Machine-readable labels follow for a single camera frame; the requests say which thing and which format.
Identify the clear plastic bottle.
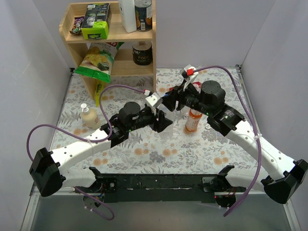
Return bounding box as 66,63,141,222
184,82,202,116

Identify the orange juice bottle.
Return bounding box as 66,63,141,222
185,109,203,132

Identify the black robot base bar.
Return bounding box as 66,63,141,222
75,167,237,207

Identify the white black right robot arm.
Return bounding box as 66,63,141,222
163,80,308,204

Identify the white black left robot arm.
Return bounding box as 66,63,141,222
29,102,173,197

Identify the beige soap pump bottle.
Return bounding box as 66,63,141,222
80,103,101,129

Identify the yellow green snack packet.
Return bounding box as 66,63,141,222
94,80,106,107

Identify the black label jar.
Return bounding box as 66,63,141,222
132,41,153,65

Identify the green cassava chips bag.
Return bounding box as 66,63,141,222
75,42,124,83

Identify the wooden shelf unit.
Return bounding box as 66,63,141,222
59,0,157,102

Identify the tin can orange label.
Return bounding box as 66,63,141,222
134,0,152,31

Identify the white carton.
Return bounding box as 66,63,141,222
118,0,137,33

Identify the green black box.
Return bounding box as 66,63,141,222
81,3,111,40

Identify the purple candy packet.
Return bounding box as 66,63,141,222
70,16,84,35

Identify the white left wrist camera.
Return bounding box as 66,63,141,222
144,90,163,115

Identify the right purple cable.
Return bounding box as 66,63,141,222
196,65,263,218

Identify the aluminium table edge rail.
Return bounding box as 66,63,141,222
20,182,80,231

